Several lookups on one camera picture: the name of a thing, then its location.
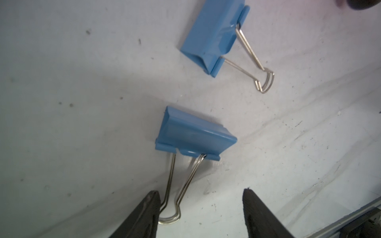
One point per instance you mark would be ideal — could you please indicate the pink bottom drawer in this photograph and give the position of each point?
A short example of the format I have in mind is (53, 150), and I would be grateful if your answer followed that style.
(358, 5)

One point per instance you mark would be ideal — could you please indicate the blue binder clip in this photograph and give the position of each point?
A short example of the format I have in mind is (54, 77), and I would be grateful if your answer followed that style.
(213, 34)
(192, 137)

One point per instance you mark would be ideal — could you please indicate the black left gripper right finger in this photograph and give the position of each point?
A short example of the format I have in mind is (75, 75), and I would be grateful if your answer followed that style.
(259, 220)

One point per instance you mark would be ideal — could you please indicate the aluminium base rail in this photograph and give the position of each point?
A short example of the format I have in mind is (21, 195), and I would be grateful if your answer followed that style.
(362, 223)

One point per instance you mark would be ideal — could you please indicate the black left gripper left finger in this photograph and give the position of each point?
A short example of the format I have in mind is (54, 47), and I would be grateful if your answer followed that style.
(143, 221)

